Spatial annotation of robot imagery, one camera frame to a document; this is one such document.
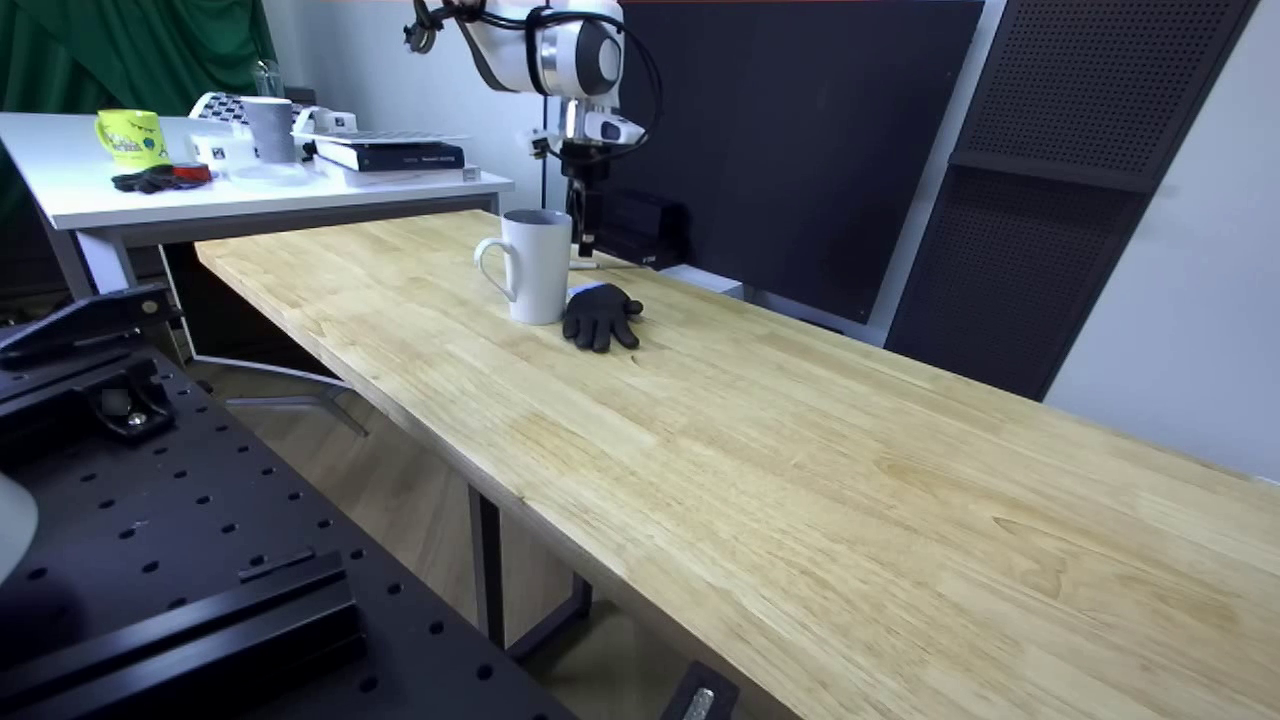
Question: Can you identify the small white object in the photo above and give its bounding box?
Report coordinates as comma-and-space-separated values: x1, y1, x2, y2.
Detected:
293, 102, 358, 139

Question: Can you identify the white side table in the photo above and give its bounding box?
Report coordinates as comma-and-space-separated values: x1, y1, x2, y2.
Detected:
0, 106, 514, 392

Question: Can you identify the dark perforated panel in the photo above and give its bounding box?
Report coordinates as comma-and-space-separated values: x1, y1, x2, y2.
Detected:
879, 0, 1263, 403

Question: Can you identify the grey round disc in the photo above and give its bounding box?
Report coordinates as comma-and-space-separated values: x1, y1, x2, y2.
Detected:
0, 470, 41, 584

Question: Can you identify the yellow-green cup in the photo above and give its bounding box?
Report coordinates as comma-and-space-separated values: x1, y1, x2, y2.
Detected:
93, 106, 170, 177

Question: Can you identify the grey mug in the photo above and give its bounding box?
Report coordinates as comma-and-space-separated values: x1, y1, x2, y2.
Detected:
237, 93, 305, 166

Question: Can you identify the black aluminium rail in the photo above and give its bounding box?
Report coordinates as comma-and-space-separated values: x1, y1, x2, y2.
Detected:
0, 551, 366, 716

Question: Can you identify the green curtain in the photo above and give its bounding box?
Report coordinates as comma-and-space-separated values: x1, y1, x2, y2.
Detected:
0, 0, 279, 121

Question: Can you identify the white patterned box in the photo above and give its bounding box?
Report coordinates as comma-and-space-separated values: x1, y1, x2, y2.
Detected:
183, 86, 255, 177

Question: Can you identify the black work glove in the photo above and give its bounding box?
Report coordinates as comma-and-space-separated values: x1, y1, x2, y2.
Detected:
555, 281, 649, 354

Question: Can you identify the white book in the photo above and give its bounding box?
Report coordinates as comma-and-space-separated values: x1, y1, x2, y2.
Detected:
315, 161, 481, 186

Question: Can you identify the black metal bracket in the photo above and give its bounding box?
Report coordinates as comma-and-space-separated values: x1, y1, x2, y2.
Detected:
84, 376, 181, 445

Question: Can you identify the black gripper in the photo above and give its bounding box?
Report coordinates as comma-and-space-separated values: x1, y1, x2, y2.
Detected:
555, 137, 616, 259

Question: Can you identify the black table leg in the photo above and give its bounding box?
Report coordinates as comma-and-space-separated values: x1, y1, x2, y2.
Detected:
465, 482, 595, 663

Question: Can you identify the checkered cover book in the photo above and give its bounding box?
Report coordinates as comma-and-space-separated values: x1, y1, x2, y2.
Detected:
310, 137, 472, 177

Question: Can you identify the large black panel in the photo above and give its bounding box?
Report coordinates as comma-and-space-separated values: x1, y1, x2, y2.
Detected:
588, 0, 988, 326

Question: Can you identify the black perforated breadboard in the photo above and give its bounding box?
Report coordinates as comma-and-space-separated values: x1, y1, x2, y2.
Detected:
0, 349, 574, 720

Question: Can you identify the white ceramic mug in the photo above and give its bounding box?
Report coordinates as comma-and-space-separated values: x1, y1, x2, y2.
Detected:
472, 202, 574, 331

